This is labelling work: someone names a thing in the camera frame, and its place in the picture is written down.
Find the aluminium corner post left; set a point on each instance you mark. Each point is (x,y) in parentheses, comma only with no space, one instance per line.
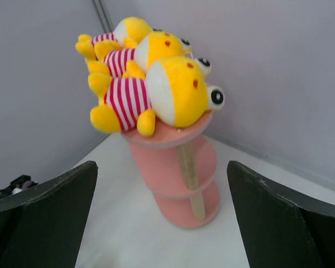
(103,15)

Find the black bundle in background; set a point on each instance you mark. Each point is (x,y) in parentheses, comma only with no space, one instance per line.
(20,184)

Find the yellow frog plush toy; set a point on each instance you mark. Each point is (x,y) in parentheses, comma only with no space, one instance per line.
(136,60)

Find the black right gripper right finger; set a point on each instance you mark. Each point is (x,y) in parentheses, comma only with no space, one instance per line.
(280,227)

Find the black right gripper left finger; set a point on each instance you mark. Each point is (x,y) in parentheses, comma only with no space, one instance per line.
(43,226)

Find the pink three-tier toy shelf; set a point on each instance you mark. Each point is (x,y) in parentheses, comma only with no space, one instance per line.
(178,167)

